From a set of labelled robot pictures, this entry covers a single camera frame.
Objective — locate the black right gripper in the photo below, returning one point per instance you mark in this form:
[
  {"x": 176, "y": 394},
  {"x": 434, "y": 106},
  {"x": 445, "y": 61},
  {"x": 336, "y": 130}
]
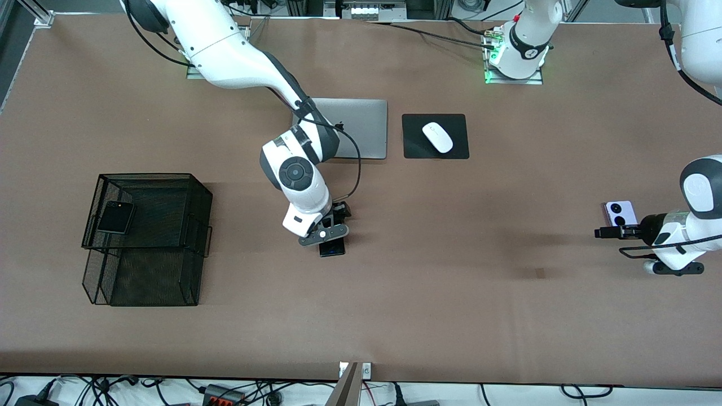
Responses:
[{"x": 340, "y": 212}]

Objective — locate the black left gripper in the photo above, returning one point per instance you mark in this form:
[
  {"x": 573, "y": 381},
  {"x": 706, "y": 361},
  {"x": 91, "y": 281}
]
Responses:
[{"x": 648, "y": 228}]

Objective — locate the lilac flip phone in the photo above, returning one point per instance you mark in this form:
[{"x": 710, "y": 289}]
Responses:
[{"x": 617, "y": 213}]

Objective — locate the large black smartphone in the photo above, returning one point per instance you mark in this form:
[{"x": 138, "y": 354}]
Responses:
[{"x": 333, "y": 250}]

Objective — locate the small black flip phone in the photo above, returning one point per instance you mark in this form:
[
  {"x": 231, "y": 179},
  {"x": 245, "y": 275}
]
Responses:
[{"x": 117, "y": 217}]

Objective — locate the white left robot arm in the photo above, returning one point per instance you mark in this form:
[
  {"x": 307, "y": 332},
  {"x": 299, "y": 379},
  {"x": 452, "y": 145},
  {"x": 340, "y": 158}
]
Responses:
[{"x": 699, "y": 192}]

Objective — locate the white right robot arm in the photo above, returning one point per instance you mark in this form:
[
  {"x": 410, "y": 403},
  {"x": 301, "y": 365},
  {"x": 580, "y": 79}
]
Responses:
[{"x": 237, "y": 56}]

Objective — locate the silver closed laptop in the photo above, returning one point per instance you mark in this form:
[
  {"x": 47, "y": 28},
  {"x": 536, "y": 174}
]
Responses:
[{"x": 369, "y": 129}]

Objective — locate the black mouse pad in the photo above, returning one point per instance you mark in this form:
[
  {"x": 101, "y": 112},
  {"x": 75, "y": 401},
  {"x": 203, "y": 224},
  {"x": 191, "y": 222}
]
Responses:
[{"x": 414, "y": 146}]

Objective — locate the white computer mouse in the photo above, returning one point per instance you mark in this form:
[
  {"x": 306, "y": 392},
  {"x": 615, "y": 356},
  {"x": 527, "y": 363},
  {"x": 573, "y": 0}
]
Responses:
[{"x": 437, "y": 137}]

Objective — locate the brown wooden beam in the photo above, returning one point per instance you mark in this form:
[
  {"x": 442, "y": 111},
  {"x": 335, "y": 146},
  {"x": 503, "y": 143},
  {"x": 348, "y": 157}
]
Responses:
[{"x": 345, "y": 392}]

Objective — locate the black plug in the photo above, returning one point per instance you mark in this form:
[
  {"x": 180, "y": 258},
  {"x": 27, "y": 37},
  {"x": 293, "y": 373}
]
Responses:
[{"x": 399, "y": 395}]

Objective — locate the white power strip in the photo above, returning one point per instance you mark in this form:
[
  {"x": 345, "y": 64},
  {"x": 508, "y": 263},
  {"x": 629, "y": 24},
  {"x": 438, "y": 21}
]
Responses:
[{"x": 364, "y": 11}]

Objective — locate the black mesh two-tier tray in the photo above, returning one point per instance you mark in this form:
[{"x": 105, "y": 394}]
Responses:
[{"x": 152, "y": 276}]

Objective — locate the black power strip orange switches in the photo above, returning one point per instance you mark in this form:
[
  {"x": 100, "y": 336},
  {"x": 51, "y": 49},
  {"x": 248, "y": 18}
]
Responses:
[{"x": 223, "y": 397}]

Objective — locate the black power adapter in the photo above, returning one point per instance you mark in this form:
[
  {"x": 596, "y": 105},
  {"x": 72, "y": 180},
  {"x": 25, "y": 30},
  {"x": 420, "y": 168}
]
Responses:
[{"x": 34, "y": 401}]

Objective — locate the small white metal bracket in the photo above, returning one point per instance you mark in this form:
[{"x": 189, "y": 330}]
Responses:
[
  {"x": 343, "y": 369},
  {"x": 366, "y": 370}
]

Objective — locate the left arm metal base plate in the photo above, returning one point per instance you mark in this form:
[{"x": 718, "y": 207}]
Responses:
[{"x": 533, "y": 80}]

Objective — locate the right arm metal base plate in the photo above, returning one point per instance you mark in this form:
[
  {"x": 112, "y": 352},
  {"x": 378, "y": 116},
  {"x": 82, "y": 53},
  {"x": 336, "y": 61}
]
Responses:
[{"x": 192, "y": 73}]

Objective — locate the aluminium frame profile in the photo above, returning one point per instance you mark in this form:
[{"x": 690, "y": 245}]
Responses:
[{"x": 42, "y": 18}]

